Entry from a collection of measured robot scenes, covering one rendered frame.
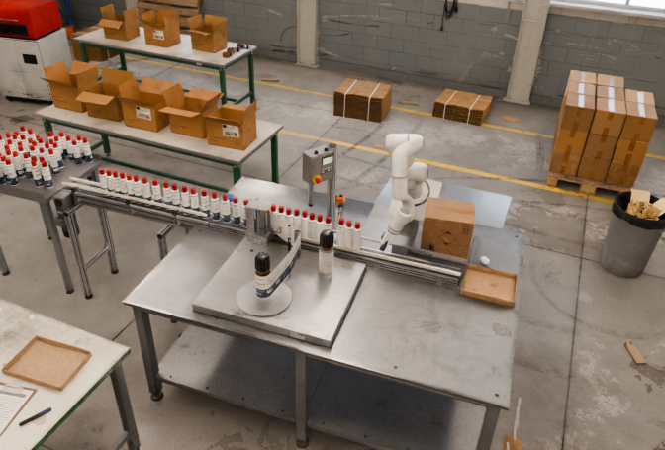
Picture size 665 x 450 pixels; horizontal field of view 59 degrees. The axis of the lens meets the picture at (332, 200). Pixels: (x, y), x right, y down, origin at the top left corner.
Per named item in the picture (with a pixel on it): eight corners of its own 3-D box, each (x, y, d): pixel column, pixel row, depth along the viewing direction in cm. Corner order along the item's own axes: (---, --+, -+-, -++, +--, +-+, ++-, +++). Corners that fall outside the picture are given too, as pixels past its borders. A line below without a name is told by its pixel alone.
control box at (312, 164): (302, 179, 356) (302, 151, 345) (325, 171, 364) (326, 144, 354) (312, 186, 349) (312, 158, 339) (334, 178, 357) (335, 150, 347)
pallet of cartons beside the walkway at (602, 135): (630, 203, 590) (659, 121, 542) (544, 185, 614) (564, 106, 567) (626, 152, 686) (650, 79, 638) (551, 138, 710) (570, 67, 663)
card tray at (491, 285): (459, 295, 339) (460, 289, 337) (466, 268, 360) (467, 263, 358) (513, 307, 331) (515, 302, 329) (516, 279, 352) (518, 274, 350)
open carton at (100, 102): (76, 121, 534) (67, 82, 515) (107, 103, 570) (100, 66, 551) (113, 128, 525) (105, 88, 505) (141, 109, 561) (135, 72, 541)
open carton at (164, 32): (138, 45, 723) (134, 15, 703) (160, 37, 755) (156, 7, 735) (163, 50, 709) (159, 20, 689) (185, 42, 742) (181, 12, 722)
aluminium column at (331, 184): (325, 237, 383) (328, 145, 347) (328, 233, 386) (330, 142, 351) (332, 239, 381) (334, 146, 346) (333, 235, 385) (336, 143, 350)
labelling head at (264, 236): (246, 240, 368) (244, 207, 355) (255, 229, 379) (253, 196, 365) (266, 245, 365) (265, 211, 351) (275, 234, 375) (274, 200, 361)
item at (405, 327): (123, 304, 327) (122, 301, 326) (241, 178, 448) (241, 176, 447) (508, 410, 273) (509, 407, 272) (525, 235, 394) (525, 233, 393)
